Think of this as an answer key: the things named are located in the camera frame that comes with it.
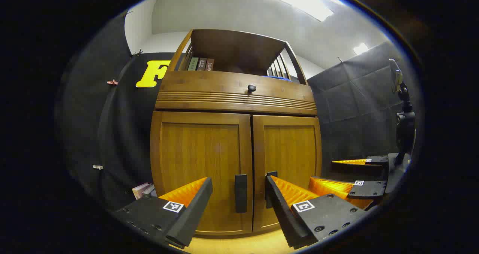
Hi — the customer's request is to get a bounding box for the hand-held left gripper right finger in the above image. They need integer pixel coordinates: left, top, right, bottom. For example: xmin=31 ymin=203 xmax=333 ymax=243
xmin=265 ymin=175 xmax=369 ymax=250

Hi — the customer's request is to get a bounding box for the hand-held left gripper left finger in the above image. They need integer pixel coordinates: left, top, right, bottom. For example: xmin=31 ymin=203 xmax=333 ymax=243
xmin=112 ymin=177 xmax=213 ymax=249

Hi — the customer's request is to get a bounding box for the wooden cabinet door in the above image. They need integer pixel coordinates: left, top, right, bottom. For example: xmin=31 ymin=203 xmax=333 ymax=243
xmin=151 ymin=111 xmax=253 ymax=235
xmin=252 ymin=115 xmax=322 ymax=233

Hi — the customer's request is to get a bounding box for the wooden double-door shoe cabinet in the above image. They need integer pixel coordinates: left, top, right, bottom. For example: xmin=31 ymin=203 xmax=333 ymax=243
xmin=150 ymin=29 xmax=323 ymax=236

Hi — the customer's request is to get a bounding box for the wooden cabinet drawer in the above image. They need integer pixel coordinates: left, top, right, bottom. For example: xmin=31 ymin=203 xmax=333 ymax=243
xmin=155 ymin=71 xmax=318 ymax=115

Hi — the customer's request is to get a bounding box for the black backdrop cloth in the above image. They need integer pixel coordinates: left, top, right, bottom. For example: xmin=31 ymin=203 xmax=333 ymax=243
xmin=307 ymin=41 xmax=412 ymax=180
xmin=56 ymin=11 xmax=176 ymax=209

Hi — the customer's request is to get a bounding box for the black right door handle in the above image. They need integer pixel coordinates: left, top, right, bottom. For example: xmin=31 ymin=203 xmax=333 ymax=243
xmin=265 ymin=171 xmax=278 ymax=209

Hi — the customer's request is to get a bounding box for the black door handle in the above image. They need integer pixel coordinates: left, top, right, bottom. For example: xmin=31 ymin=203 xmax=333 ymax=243
xmin=265 ymin=171 xmax=278 ymax=209
xmin=235 ymin=174 xmax=248 ymax=214

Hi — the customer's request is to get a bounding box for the black left door handle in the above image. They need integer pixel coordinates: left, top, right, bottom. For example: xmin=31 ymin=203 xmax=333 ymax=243
xmin=235 ymin=174 xmax=248 ymax=214

